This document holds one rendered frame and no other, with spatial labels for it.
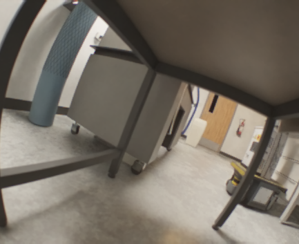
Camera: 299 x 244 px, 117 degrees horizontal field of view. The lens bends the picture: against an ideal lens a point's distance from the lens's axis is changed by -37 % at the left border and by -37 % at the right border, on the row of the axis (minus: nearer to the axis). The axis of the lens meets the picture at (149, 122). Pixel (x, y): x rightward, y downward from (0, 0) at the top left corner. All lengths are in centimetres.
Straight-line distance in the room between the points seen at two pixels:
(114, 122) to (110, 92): 20
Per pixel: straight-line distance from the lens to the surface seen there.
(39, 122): 125
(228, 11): 34
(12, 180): 42
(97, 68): 115
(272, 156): 151
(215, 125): 486
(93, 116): 106
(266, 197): 146
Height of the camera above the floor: 43
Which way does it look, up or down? 5 degrees down
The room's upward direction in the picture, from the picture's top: 22 degrees clockwise
